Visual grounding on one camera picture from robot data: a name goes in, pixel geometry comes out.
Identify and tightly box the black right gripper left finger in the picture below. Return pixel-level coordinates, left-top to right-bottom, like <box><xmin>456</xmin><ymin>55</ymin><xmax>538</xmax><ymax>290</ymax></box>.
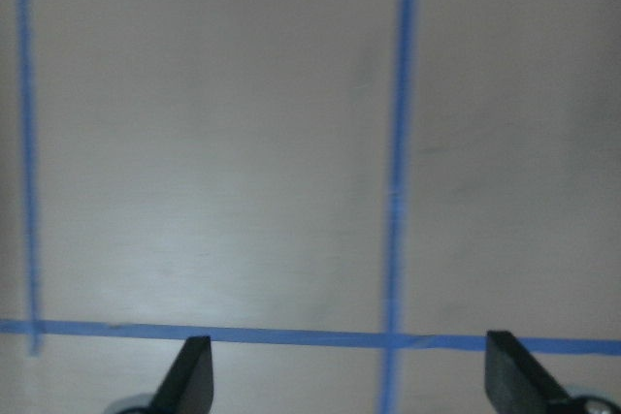
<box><xmin>147</xmin><ymin>336</ymin><xmax>214</xmax><ymax>414</ymax></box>

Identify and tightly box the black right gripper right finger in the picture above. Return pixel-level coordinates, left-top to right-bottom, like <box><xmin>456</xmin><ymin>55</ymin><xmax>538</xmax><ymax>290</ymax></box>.
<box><xmin>484</xmin><ymin>331</ymin><xmax>577</xmax><ymax>414</ymax></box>

